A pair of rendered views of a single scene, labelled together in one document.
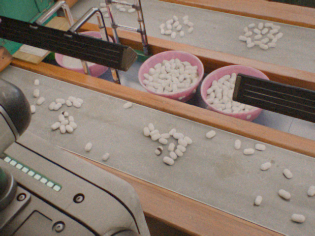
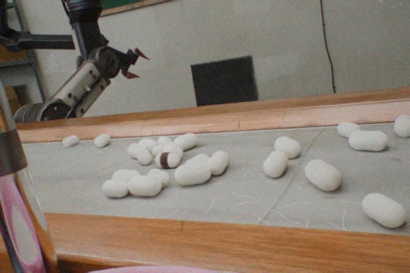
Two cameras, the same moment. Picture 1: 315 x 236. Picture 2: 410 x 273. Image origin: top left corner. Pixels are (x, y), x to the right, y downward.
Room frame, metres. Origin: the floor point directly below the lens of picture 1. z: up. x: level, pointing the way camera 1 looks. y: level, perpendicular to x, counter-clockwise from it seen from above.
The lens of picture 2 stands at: (1.61, 0.34, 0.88)
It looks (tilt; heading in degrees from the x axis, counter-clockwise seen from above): 14 degrees down; 170
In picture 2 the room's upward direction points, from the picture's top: 10 degrees counter-clockwise
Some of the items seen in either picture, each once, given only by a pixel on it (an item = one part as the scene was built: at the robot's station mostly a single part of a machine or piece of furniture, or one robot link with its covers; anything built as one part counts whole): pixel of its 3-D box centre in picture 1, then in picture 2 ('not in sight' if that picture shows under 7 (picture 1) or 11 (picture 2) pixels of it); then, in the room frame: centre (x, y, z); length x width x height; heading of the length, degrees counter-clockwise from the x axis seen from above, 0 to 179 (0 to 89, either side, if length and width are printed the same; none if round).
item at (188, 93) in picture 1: (172, 79); not in sight; (1.30, -0.09, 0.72); 0.27 x 0.27 x 0.10
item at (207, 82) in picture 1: (236, 97); not in sight; (1.13, -0.31, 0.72); 0.27 x 0.27 x 0.10
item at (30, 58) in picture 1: (47, 39); not in sight; (1.69, 0.44, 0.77); 0.33 x 0.15 x 0.01; 144
